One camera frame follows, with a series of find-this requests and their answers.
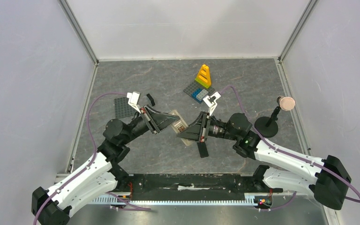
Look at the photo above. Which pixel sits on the white slotted cable duct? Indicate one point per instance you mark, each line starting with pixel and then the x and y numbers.
pixel 248 200

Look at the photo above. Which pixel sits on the yellow green lego tower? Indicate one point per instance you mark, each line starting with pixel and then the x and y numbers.
pixel 203 76

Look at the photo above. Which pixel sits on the black microphone stand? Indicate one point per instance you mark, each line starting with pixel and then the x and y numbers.
pixel 267 126

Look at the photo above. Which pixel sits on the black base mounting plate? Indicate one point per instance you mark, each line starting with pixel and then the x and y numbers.
pixel 192 186

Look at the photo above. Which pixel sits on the grey blue lego plate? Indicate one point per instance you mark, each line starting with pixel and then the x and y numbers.
pixel 197 92

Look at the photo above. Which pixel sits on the black slim remote control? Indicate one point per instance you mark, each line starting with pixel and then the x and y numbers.
pixel 202 148

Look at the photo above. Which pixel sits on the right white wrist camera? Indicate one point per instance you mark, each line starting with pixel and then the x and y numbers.
pixel 211 102

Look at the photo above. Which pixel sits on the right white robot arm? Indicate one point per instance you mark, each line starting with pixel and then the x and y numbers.
pixel 326 179

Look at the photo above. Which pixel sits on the dark grey lego baseplate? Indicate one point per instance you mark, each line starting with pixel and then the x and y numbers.
pixel 122 109

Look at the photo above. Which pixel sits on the small black plastic piece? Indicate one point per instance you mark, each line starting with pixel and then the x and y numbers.
pixel 151 99

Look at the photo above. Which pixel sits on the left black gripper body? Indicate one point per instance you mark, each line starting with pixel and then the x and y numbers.
pixel 143 123

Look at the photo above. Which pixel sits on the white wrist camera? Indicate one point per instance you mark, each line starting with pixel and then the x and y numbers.
pixel 211 102
pixel 133 100

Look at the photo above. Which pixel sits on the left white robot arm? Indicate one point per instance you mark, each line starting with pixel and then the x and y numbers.
pixel 100 173

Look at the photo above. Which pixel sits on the beige foam microphone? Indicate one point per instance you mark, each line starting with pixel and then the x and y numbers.
pixel 286 103

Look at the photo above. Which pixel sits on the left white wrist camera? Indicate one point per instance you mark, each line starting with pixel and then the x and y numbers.
pixel 133 100

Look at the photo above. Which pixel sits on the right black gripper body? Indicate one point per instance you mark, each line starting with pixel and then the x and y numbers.
pixel 204 126

